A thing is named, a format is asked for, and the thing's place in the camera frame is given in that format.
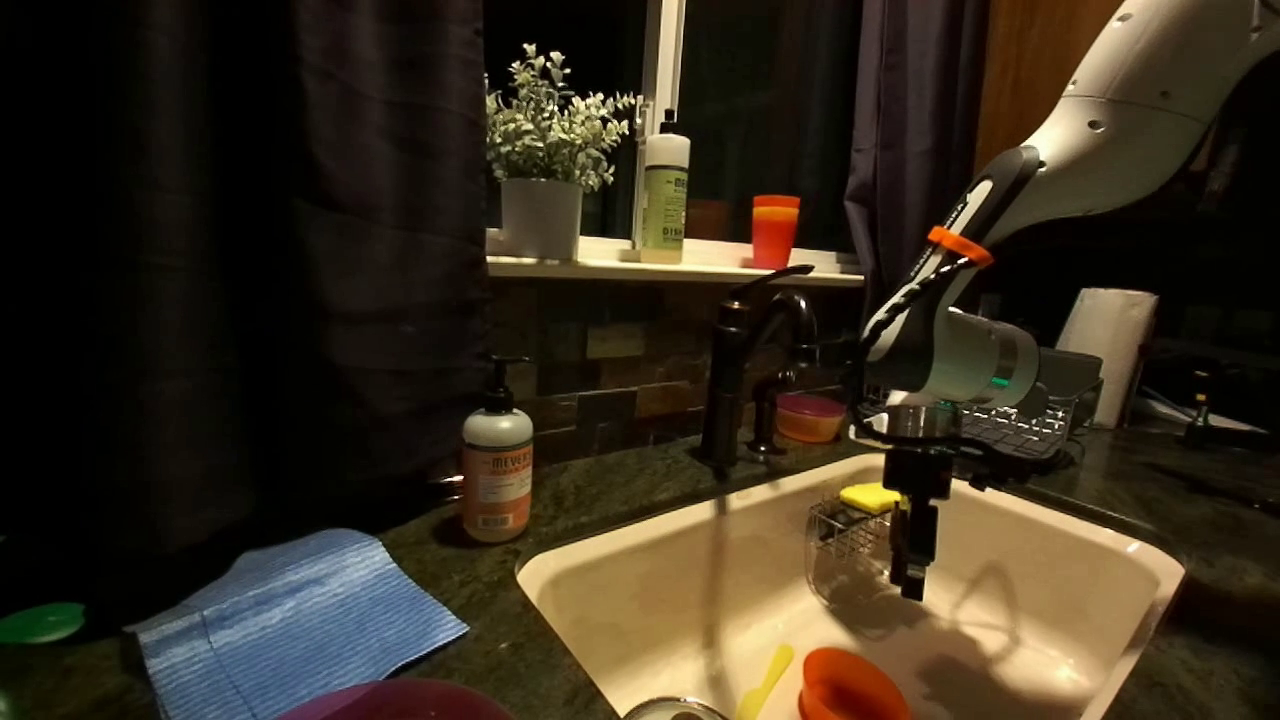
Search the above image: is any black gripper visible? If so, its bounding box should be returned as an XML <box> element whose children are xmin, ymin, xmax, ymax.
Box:
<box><xmin>885</xmin><ymin>403</ymin><xmax>957</xmax><ymax>594</ymax></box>

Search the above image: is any magenta plastic bowl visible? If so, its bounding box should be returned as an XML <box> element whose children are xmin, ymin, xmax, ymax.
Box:
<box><xmin>770</xmin><ymin>393</ymin><xmax>844</xmax><ymax>449</ymax></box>

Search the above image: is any grey dish rack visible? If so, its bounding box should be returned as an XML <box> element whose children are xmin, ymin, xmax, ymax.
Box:
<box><xmin>923</xmin><ymin>328</ymin><xmax>1103</xmax><ymax>461</ymax></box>

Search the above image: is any purple plate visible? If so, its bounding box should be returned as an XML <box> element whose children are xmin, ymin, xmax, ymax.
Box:
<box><xmin>279</xmin><ymin>679</ymin><xmax>512</xmax><ymax>720</ymax></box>

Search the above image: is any yellow sponge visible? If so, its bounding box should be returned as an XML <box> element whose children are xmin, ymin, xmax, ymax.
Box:
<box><xmin>834</xmin><ymin>485</ymin><xmax>905</xmax><ymax>514</ymax></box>

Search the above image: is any white kitchen sink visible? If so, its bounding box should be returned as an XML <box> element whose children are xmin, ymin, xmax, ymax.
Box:
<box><xmin>517</xmin><ymin>457</ymin><xmax>1183</xmax><ymax>720</ymax></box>

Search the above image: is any yellow plastic stick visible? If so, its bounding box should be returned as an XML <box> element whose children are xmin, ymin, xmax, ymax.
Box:
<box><xmin>733</xmin><ymin>644</ymin><xmax>797</xmax><ymax>720</ymax></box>

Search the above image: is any dark bronze faucet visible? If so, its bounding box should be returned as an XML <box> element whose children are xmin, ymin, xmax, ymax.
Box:
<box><xmin>695</xmin><ymin>263</ymin><xmax>815</xmax><ymax>485</ymax></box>

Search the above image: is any white paper towel roll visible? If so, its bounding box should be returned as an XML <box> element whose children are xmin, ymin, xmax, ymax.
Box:
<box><xmin>1059</xmin><ymin>286</ymin><xmax>1160</xmax><ymax>428</ymax></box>

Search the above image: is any round sink strainer lid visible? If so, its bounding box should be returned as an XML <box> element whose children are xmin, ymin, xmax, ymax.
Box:
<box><xmin>621</xmin><ymin>696</ymin><xmax>728</xmax><ymax>720</ymax></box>

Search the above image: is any orange cup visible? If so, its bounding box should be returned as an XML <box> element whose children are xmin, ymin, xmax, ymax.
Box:
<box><xmin>751</xmin><ymin>193</ymin><xmax>799</xmax><ymax>269</ymax></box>

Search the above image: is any orange soap pump bottle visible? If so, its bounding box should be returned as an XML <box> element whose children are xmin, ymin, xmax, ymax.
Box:
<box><xmin>459</xmin><ymin>355</ymin><xmax>536</xmax><ymax>545</ymax></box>

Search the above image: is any green dish soap bottle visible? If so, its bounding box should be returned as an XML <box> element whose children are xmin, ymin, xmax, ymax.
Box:
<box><xmin>630</xmin><ymin>110</ymin><xmax>691</xmax><ymax>263</ymax></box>

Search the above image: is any white potted plant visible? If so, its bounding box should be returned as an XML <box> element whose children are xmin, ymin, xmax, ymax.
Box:
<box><xmin>484</xmin><ymin>45</ymin><xmax>643</xmax><ymax>263</ymax></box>

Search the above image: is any blue dish cloth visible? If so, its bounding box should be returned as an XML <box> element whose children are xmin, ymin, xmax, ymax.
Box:
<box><xmin>132</xmin><ymin>529</ymin><xmax>469</xmax><ymax>720</ymax></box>

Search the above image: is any dark curtain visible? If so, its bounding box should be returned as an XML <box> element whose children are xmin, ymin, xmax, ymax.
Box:
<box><xmin>0</xmin><ymin>0</ymin><xmax>484</xmax><ymax>590</ymax></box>

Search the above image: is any green lid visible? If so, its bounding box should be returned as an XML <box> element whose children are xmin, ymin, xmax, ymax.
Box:
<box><xmin>0</xmin><ymin>599</ymin><xmax>82</xmax><ymax>647</ymax></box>

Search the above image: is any wire sponge caddy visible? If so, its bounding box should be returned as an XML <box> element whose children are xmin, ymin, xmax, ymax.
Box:
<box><xmin>807</xmin><ymin>498</ymin><xmax>890</xmax><ymax>606</ymax></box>

